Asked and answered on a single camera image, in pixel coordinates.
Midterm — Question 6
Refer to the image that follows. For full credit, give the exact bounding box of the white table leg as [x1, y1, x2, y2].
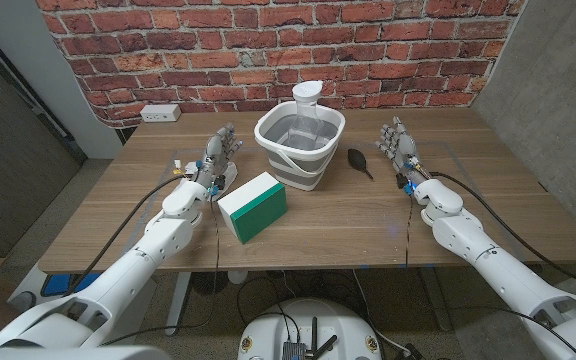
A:
[165, 272, 192, 336]

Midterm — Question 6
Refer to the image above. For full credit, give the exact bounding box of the blue floor object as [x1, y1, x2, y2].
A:
[40, 272, 102, 297]

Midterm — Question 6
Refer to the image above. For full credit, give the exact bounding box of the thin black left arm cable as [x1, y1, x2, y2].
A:
[100, 192, 222, 347]

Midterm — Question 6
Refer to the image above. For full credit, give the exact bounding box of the white grey collapsible bucket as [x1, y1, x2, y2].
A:
[253, 100, 347, 192]

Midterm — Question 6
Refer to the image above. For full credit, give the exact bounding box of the white power outlet strip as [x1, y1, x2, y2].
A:
[139, 103, 182, 124]

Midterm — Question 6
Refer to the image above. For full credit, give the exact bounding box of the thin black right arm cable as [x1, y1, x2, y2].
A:
[404, 193, 415, 269]

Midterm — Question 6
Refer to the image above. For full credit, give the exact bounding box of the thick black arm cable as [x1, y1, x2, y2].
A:
[65, 172, 189, 296]
[429, 171, 576, 292]

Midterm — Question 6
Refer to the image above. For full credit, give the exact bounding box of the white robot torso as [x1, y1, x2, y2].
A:
[0, 343, 172, 360]

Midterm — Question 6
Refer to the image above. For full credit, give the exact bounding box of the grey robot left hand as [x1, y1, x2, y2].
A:
[195, 124, 243, 179]

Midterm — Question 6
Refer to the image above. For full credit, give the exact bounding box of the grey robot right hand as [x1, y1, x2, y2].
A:
[375, 116, 429, 181]

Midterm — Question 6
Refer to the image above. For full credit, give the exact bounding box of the green and white box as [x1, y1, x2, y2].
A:
[216, 171, 288, 245]

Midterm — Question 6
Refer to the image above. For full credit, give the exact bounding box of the red brick printed backdrop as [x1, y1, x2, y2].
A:
[35, 0, 527, 129]

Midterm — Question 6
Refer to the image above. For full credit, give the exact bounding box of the white cloth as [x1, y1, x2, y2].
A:
[184, 160, 239, 202]

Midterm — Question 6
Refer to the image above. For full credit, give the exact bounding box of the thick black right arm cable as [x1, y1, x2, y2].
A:
[429, 171, 576, 292]

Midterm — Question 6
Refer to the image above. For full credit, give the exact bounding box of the black floor cable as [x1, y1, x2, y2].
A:
[236, 276, 299, 346]

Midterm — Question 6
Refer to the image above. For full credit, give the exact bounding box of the white floor cable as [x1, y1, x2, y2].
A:
[351, 269, 412, 357]

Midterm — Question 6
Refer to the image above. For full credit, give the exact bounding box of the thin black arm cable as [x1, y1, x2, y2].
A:
[100, 192, 222, 347]
[404, 193, 415, 269]

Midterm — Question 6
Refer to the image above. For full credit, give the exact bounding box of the grey table leg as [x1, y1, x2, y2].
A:
[417, 267, 453, 332]

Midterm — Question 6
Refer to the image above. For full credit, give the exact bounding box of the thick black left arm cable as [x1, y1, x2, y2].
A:
[65, 172, 189, 296]

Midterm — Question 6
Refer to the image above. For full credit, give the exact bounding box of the black rubber bulb blower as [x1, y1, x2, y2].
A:
[346, 148, 375, 181]

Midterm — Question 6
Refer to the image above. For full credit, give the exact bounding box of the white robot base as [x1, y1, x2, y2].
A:
[237, 298, 383, 360]

